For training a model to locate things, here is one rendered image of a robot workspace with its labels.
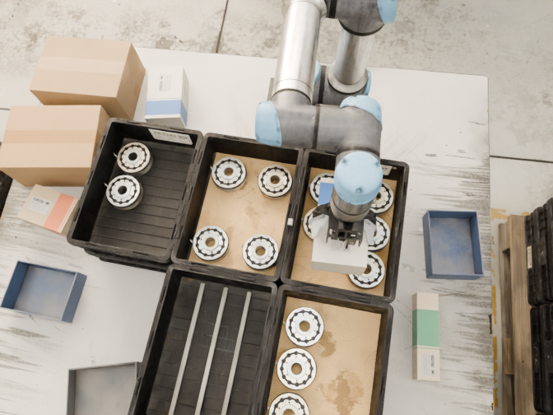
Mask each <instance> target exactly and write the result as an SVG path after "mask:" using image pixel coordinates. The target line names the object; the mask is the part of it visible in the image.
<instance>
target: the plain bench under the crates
mask: <svg viewBox="0 0 553 415"><path fill-rule="evenodd" d="M134 48H135V50H136V51H137V54H138V56H139V58H140V59H141V61H142V64H143V66H144V68H145V69H146V73H145V76H144V79H143V83H142V89H141V92H140V95H139V99H138V102H137V108H136V111H135V115H134V118H133V120H135V121H140V122H146V123H147V121H146V120H145V113H146V95H147V86H148V77H149V68H175V67H184V71H185V72H186V75H187V78H188V81H189V85H188V113H187V128H188V129H194V130H198V131H201V132H202V134H203V136H204V135H205V134H206V133H220V134H226V135H231V136H237V137H243V138H253V139H256V137H255V117H256V111H257V107H258V104H259V103H260V102H261V101H267V95H268V90H269V85H270V80H271V77H274V78H275V74H276V69H277V60H278V58H265V57H255V56H245V55H235V54H215V53H205V52H195V51H185V50H175V49H156V48H145V47H135V46H134ZM366 68H367V69H369V70H370V71H371V77H372V78H371V87H370V91H369V97H371V98H373V99H375V100H377V101H378V102H379V104H380V106H381V109H382V125H383V130H382V132H381V146H380V158H383V159H388V160H394V161H404V162H406V163H407V164H408V165H409V166H410V172H409V180H408V187H407V201H406V209H405V217H404V224H403V233H402V247H401V254H400V262H399V269H398V277H397V291H396V298H395V300H394V301H393V302H392V303H390V305H391V306H392V307H393V309H394V315H393V329H392V337H391V344H390V352H389V359H388V373H387V381H386V389H385V397H384V405H383V415H495V407H494V361H493V314H492V267H491V221H490V129H489V82H488V77H485V76H484V75H474V74H464V73H454V72H435V71H425V70H415V69H404V68H385V67H375V66H366ZM33 188H34V187H25V186H24V185H22V184H20V183H19V182H17V181H16V180H14V179H13V181H12V186H11V188H10V190H9V193H8V195H7V200H6V204H5V207H4V209H3V212H2V216H1V219H0V303H1V301H2V298H3V295H4V293H5V291H6V288H7V284H8V283H9V280H10V277H11V275H12V272H13V269H14V267H15V265H16V261H17V260H18V259H19V260H23V261H27V262H32V263H39V264H43V265H48V266H52V267H56V268H64V269H69V270H73V271H78V272H79V273H82V274H85V275H86V276H87V279H86V283H85V286H84V288H83V291H82V294H81V298H80V300H79V303H78V306H77V310H76V313H75V315H74V318H73V321H72V323H67V322H62V321H59V320H55V319H47V318H44V317H39V316H35V315H28V314H24V313H20V312H15V311H12V310H4V309H0V415H66V402H67V370H68V369H70V368H78V367H86V366H100V365H108V364H116V363H124V362H131V361H142V358H143V356H144V352H145V349H146V344H147V340H148V338H149V334H150V331H151V326H152V322H153V319H154V316H155V312H156V307H157V304H158V301H159V298H160V293H161V289H162V286H163V283H164V280H165V275H166V273H161V272H157V271H151V270H147V269H143V268H134V267H130V266H125V265H121V264H116V263H108V262H104V261H101V260H100V259H99V258H98V257H95V256H92V255H89V254H87V253H86V252H85V250H84V249H82V248H79V247H76V246H73V245H70V244H69V243H68V242H67V237H64V236H61V235H58V234H55V233H53V232H51V231H46V230H44V229H42V228H39V227H37V226H33V225H31V224H29V223H27V222H25V221H22V220H21V219H20V218H18V217H17V216H18V214H19V213H20V211H21V209H22V207H23V206H24V204H25V202H26V200H27V199H28V197H29V195H30V193H31V191H32V189H33ZM428 210H458V211H478V219H479V227H480V235H481V249H482V257H483V265H484V273H485V276H483V277H480V278H478V279H477V280H454V279H428V278H426V273H425V249H424V236H423V224H422V217H423V216H424V215H425V213H426V212H427V211H428ZM417 292H424V293H434V294H439V373H440V382H437V381H428V380H413V379H412V295H414V294H415V293H417Z"/></svg>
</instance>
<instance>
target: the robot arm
mask: <svg viewBox="0 0 553 415"><path fill-rule="evenodd" d="M396 12H397V0H283V1H282V6H281V13H282V16H283V18H284V25H283V30H282V35H281V44H280V49H279V54H278V60H277V65H276V74H275V79H274V84H273V89H272V98H271V100H269V101H261V102H260V103H259V104H258V107H257V111H256V117H255V137H256V139H257V141H258V142H260V143H264V144H267V145H273V146H278V147H280V146H284V147H300V148H308V149H316V150H324V151H332V152H336V166H335V173H334V184H333V188H332V195H331V199H330V202H329V203H325V204H322V205H319V206H317V207H316V208H315V209H314V210H313V213H312V214H311V216H310V218H309V225H311V229H312V237H313V238H314V239H315V238H317V236H318V233H319V232H320V229H321V228H322V227H323V226H326V225H327V224H328V231H327V238H326V243H327V242H328V237H331V240H339V241H343V242H344V241H346V244H347V245H355V244H356V241H357V240H358V241H359V243H358V247H360V245H361V243H362V241H363V232H365V234H366V239H367V243H368V244H369V245H371V244H372V241H373V237H374V233H375V232H376V230H377V221H376V215H375V212H374V211H372V210H371V209H370V207H371V206H372V204H375V203H376V199H375V197H376V196H377V194H378V193H379V190H380V189H381V186H382V182H383V169H382V167H381V165H380V146H381V132H382V130H383V125H382V109H381V106H380V104H379V102H378V101H377V100H375V99H373V98H371V97H369V91H370V87H371V78H372V77H371V71H370V70H369V69H367V68H366V64H367V61H368V57H369V53H370V50H371V47H372V44H373V41H374V37H375V34H376V33H378V32H379V31H380V30H381V29H382V28H383V27H384V25H385V24H386V25H388V24H392V23H394V22H395V18H396ZM325 18H329V19H338V22H339V24H340V26H341V27H342V28H341V33H340V38H339V42H338V47H337V56H336V60H335V61H334V62H333V63H332V64H331V66H328V65H320V64H319V62H318V60H317V53H318V39H319V31H320V25H321V24H322V23H323V21H324V19H325ZM320 104H321V105H338V106H340V108H331V107H322V106H320ZM330 229H332V234H330ZM338 238H339V239H338Z"/></svg>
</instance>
